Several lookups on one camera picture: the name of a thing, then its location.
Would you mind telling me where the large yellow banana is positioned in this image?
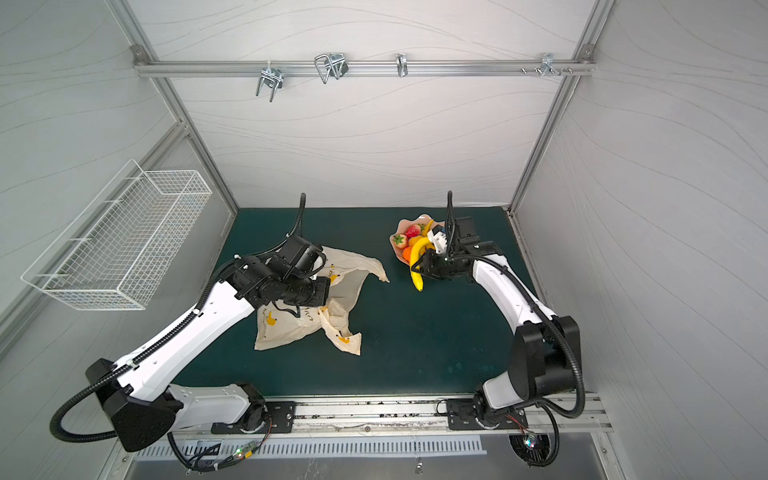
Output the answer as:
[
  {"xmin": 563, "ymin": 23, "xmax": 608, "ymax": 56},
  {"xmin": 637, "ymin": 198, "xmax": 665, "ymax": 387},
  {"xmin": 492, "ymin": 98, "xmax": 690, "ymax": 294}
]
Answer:
[{"xmin": 409, "ymin": 237, "xmax": 434, "ymax": 292}]

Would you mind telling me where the cream banana-print plastic bag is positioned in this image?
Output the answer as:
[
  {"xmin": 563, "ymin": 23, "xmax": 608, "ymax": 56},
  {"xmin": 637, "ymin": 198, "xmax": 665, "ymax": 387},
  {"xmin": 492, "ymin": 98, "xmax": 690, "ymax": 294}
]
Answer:
[{"xmin": 254, "ymin": 245, "xmax": 390, "ymax": 356}]

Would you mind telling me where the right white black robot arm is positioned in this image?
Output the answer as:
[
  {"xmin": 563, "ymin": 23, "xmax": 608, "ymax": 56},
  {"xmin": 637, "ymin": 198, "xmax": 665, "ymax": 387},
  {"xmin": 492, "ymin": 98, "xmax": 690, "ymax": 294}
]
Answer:
[{"xmin": 408, "ymin": 192, "xmax": 586, "ymax": 429}]

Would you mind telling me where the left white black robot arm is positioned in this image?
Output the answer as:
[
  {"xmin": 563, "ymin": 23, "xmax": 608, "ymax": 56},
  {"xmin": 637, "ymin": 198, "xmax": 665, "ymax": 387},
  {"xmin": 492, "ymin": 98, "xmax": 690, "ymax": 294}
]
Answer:
[{"xmin": 49, "ymin": 202, "xmax": 331, "ymax": 452}]

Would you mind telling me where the pink scalloped fruit bowl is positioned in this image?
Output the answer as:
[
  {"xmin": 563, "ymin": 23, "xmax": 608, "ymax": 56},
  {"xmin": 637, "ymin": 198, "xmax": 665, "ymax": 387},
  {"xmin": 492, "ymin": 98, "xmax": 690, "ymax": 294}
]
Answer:
[{"xmin": 389, "ymin": 214, "xmax": 445, "ymax": 266}]

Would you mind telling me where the red strawberry top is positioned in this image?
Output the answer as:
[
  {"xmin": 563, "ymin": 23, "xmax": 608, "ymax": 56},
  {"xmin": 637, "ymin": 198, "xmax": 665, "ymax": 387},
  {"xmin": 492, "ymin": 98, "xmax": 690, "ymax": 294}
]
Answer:
[{"xmin": 405, "ymin": 224, "xmax": 422, "ymax": 239}]

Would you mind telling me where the pale red strawberry left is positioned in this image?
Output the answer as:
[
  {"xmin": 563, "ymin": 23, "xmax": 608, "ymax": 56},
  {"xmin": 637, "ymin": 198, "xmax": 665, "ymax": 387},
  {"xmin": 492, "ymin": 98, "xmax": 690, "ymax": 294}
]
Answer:
[{"xmin": 392, "ymin": 234, "xmax": 409, "ymax": 250}]

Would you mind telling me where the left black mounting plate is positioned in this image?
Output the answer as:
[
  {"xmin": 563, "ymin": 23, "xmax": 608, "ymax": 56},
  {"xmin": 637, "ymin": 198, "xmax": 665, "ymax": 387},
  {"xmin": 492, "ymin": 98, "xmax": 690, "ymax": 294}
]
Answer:
[{"xmin": 210, "ymin": 401, "xmax": 297, "ymax": 435}]

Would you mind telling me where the black mounting plate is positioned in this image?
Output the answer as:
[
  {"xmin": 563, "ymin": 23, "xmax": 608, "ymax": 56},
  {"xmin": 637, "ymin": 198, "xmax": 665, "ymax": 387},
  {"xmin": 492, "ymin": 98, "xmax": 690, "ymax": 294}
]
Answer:
[
  {"xmin": 435, "ymin": 396, "xmax": 528, "ymax": 432},
  {"xmin": 210, "ymin": 401, "xmax": 297, "ymax": 435}
]

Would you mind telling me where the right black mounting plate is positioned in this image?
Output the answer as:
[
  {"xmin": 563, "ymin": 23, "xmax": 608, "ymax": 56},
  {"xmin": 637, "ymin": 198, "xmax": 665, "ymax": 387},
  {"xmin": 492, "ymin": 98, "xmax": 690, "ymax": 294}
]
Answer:
[{"xmin": 435, "ymin": 396, "xmax": 528, "ymax": 432}]

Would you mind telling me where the metal hook clamp small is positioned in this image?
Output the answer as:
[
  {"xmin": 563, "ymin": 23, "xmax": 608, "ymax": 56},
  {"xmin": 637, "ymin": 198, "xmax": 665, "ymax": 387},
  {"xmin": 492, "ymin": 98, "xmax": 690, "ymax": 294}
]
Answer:
[{"xmin": 395, "ymin": 53, "xmax": 408, "ymax": 78}]

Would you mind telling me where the metal hook clamp left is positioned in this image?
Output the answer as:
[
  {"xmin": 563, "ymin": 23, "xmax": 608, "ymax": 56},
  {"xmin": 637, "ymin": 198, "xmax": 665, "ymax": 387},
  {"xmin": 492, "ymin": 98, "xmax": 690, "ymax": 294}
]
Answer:
[{"xmin": 255, "ymin": 66, "xmax": 284, "ymax": 102}]

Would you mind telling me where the metal hook clamp middle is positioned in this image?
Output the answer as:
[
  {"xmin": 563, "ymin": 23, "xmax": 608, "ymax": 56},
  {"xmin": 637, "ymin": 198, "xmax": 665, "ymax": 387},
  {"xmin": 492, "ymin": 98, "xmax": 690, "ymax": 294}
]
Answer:
[{"xmin": 314, "ymin": 53, "xmax": 349, "ymax": 84}]

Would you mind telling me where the aluminium top crossbar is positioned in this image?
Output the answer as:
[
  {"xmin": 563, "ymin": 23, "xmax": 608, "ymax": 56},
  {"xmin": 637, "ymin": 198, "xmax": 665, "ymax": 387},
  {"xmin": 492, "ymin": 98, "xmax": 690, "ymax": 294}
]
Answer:
[{"xmin": 134, "ymin": 57, "xmax": 597, "ymax": 79}]

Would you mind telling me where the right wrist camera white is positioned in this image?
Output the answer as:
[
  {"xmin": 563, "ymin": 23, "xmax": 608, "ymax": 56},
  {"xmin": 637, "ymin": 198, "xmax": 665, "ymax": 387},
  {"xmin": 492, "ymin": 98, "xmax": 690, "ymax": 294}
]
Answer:
[{"xmin": 427, "ymin": 225, "xmax": 448, "ymax": 255}]

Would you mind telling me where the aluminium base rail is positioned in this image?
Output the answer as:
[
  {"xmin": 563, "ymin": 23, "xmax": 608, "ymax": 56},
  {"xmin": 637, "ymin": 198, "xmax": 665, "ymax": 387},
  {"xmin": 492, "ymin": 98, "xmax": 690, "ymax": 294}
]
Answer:
[{"xmin": 167, "ymin": 392, "xmax": 614, "ymax": 439}]

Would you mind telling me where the white wire basket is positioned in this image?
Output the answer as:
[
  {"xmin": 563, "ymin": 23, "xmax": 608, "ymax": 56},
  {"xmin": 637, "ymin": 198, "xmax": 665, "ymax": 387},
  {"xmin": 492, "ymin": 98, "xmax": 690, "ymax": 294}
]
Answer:
[{"xmin": 21, "ymin": 160, "xmax": 212, "ymax": 311}]

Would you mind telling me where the white slotted cable duct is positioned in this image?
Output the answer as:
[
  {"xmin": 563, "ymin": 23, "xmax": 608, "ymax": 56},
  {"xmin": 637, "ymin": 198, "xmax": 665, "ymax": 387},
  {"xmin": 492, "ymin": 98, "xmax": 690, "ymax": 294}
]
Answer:
[{"xmin": 134, "ymin": 435, "xmax": 487, "ymax": 461}]

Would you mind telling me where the metal bracket clamp right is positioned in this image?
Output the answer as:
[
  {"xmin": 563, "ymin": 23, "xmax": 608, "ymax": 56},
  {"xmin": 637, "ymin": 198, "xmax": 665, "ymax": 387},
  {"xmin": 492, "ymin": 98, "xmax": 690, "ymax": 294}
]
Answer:
[{"xmin": 520, "ymin": 53, "xmax": 574, "ymax": 77}]

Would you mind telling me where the left black base cable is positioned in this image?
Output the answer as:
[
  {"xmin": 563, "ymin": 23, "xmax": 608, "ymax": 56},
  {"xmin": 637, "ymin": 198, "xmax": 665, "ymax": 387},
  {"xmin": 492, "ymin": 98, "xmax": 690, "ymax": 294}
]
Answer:
[{"xmin": 166, "ymin": 416, "xmax": 274, "ymax": 473}]

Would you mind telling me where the black base cable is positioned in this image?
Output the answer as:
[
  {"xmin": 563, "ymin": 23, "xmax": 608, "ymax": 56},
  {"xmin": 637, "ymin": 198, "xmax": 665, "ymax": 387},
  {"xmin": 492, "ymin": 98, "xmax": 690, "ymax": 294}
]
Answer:
[
  {"xmin": 166, "ymin": 416, "xmax": 274, "ymax": 473},
  {"xmin": 508, "ymin": 401, "xmax": 560, "ymax": 468}
]

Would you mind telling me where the right black base cable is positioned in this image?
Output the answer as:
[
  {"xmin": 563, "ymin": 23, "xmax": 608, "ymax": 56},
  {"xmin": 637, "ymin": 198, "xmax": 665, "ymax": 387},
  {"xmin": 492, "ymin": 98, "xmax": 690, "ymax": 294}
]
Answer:
[{"xmin": 508, "ymin": 401, "xmax": 560, "ymax": 468}]

